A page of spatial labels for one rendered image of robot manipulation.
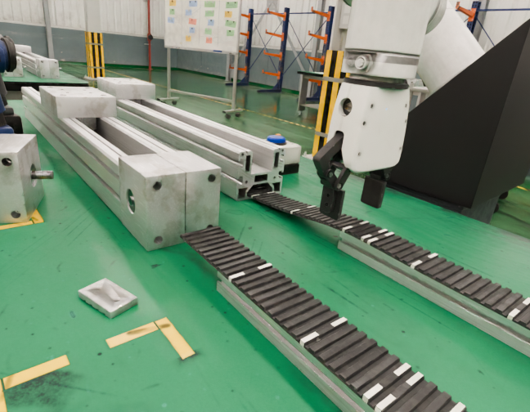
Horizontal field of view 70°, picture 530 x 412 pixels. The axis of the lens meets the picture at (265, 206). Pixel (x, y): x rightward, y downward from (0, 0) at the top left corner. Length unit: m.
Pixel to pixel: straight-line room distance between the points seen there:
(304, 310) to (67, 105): 0.63
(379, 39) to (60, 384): 0.42
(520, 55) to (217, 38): 5.78
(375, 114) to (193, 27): 6.27
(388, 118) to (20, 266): 0.44
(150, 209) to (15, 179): 0.19
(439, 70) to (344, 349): 0.67
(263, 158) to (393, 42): 0.32
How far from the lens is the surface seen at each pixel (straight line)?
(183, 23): 6.80
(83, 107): 0.83
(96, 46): 10.80
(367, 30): 0.45
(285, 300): 0.35
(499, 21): 8.54
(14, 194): 0.57
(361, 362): 0.30
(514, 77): 0.77
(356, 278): 0.46
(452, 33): 0.89
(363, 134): 0.44
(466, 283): 0.45
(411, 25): 0.45
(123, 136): 0.73
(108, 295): 0.40
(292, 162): 0.80
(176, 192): 0.46
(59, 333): 0.38
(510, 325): 0.43
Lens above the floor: 1.01
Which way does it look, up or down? 22 degrees down
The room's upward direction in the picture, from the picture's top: 6 degrees clockwise
